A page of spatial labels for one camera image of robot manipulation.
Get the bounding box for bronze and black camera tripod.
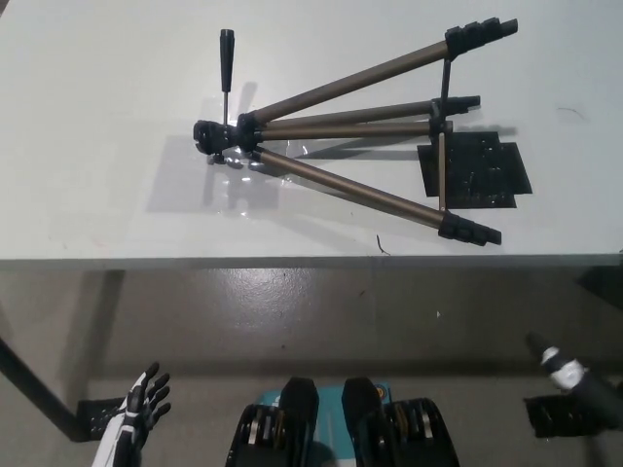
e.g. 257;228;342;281
192;18;519;246

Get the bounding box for clear tape patch on table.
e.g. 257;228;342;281
148;94;312;215

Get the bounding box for black tape patch on table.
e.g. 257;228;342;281
417;129;531;210

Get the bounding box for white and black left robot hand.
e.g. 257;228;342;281
92;361;172;467

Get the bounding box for black table leg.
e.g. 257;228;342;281
0;335;88;443

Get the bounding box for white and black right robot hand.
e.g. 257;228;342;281
527;331;593;391

